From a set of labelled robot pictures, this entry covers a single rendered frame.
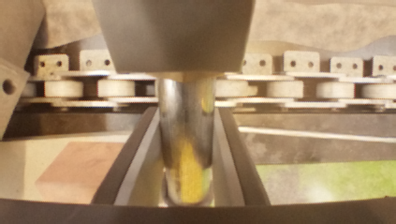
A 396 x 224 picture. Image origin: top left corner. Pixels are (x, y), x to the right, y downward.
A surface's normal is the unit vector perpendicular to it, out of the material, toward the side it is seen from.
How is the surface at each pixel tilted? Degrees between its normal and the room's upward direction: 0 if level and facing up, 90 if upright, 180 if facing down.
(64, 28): 20
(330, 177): 0
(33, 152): 0
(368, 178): 0
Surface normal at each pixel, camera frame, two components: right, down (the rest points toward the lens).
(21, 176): 0.01, 0.07
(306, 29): 0.00, 0.40
